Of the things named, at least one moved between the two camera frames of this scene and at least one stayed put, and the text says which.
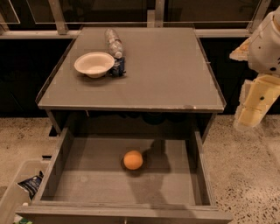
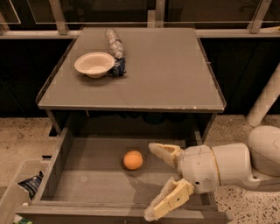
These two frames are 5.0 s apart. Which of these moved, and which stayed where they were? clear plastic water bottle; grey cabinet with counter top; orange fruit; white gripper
Moved: white gripper
Stayed: orange fruit; grey cabinet with counter top; clear plastic water bottle
